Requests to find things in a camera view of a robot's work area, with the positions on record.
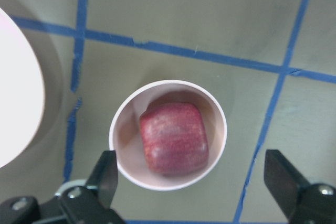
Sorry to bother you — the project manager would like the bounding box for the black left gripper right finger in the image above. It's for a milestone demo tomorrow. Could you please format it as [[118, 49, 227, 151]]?
[[264, 150, 335, 223]]

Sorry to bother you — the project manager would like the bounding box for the pink bowl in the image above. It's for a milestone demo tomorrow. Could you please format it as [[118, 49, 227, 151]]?
[[109, 80, 227, 191]]

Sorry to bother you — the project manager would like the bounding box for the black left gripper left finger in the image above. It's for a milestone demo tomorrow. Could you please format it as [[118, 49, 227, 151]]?
[[58, 151, 118, 223]]

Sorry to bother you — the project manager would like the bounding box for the pink plate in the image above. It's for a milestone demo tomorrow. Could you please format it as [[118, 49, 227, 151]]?
[[1, 10, 45, 167]]

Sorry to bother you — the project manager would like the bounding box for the red apple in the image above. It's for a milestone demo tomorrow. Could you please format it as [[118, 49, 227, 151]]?
[[139, 102, 209, 175]]

